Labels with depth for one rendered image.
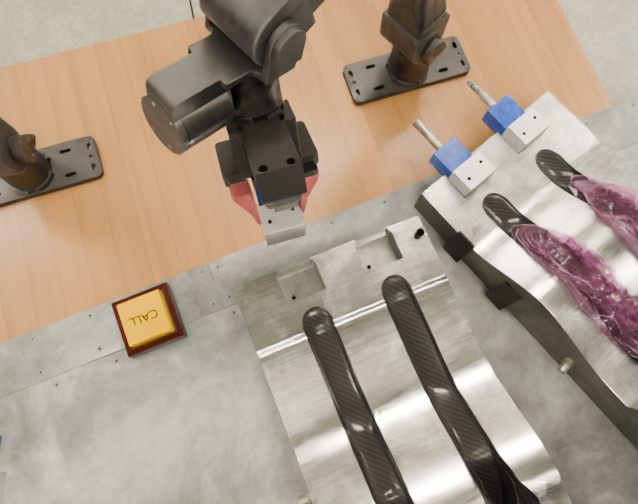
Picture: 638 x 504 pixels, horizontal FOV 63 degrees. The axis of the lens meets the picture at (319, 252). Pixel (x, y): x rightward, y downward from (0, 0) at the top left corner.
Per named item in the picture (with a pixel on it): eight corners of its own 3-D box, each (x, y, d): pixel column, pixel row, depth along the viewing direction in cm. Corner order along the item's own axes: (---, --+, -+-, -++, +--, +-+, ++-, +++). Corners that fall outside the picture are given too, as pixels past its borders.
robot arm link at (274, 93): (243, 141, 49) (225, 74, 44) (207, 121, 52) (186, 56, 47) (295, 107, 52) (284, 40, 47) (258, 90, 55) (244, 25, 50)
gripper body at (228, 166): (320, 167, 56) (312, 106, 50) (227, 192, 55) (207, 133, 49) (305, 133, 60) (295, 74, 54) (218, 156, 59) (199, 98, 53)
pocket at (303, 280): (275, 277, 70) (274, 271, 67) (312, 263, 71) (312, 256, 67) (288, 309, 69) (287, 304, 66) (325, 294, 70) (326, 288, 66)
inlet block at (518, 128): (451, 100, 81) (461, 80, 76) (474, 82, 82) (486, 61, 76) (511, 161, 78) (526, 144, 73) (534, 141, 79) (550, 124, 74)
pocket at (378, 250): (349, 248, 72) (351, 241, 68) (384, 234, 72) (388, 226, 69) (362, 278, 71) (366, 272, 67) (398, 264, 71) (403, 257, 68)
